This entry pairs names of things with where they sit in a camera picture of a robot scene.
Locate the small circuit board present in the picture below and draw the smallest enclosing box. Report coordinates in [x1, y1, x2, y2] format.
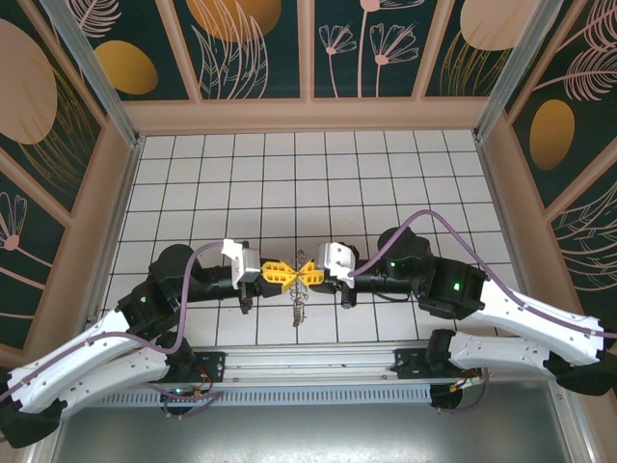
[161, 385, 206, 402]

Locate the grey metal sheet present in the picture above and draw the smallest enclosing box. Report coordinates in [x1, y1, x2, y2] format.
[26, 402, 594, 463]

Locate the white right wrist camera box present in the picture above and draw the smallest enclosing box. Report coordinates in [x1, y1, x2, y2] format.
[315, 242, 359, 284]

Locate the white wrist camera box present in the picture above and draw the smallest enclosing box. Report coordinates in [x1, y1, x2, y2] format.
[315, 242, 359, 284]
[220, 238, 262, 290]

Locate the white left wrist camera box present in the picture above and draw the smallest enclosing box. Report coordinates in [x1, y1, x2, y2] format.
[220, 238, 262, 290]

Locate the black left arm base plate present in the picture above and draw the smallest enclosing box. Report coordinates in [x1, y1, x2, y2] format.
[138, 351, 228, 385]

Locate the aluminium mounting rail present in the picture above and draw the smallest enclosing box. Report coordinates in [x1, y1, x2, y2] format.
[45, 340, 575, 387]

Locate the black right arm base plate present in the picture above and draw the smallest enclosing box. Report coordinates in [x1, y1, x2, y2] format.
[393, 347, 438, 383]

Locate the grey slotted cable duct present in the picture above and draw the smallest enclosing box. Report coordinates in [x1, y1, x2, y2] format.
[67, 383, 433, 407]

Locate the aluminium table side rail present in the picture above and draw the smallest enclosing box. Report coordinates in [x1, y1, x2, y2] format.
[474, 137, 546, 339]
[74, 137, 146, 351]

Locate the aluminium frame post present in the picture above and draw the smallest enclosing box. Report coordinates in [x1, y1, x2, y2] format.
[40, 0, 145, 149]
[471, 0, 577, 142]

